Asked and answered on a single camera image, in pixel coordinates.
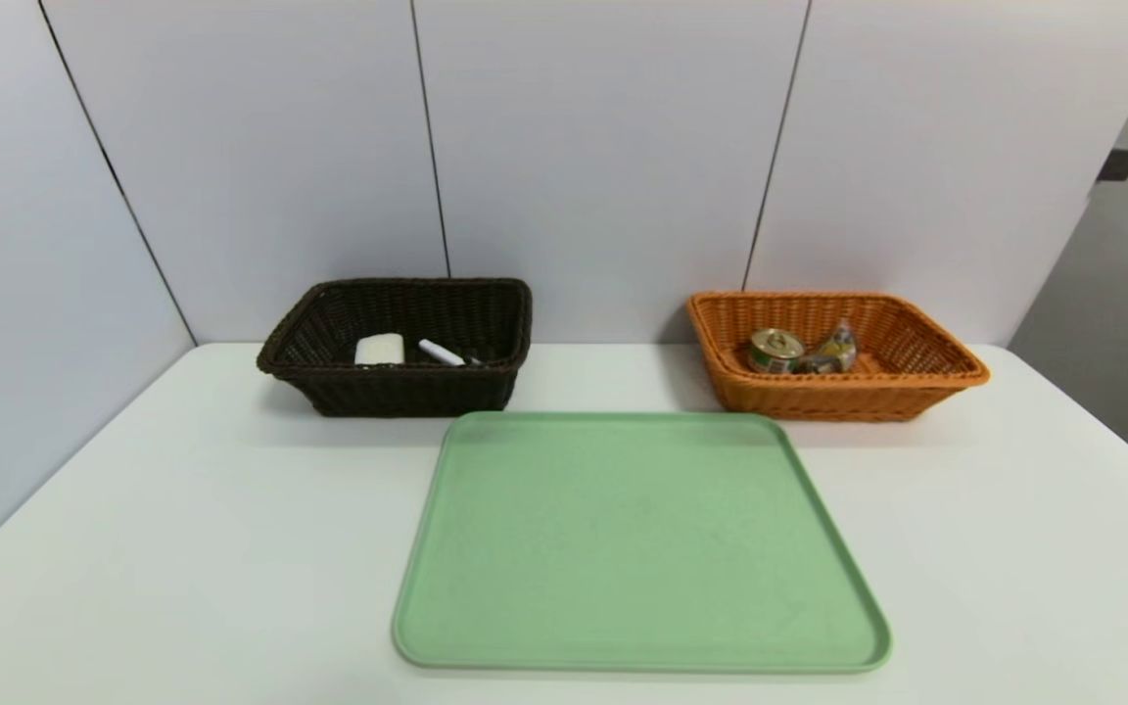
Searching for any light green plastic tray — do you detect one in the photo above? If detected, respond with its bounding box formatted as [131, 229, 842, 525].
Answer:
[392, 410, 894, 676]

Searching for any thick white marker black tip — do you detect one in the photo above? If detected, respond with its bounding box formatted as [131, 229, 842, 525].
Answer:
[417, 338, 483, 368]

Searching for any small tin can gold lid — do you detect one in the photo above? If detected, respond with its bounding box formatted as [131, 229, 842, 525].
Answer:
[747, 328, 808, 376]

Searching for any white soap bar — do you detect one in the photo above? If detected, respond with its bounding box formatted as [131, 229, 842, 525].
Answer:
[354, 333, 406, 366]

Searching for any orange wicker basket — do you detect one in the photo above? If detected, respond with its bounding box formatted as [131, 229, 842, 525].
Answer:
[686, 291, 992, 423]

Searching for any clear wrapped snack packet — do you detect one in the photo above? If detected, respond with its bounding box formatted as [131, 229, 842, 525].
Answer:
[801, 319, 860, 375]

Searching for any dark brown wicker basket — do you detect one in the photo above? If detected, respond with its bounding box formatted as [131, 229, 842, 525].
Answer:
[256, 277, 535, 419]

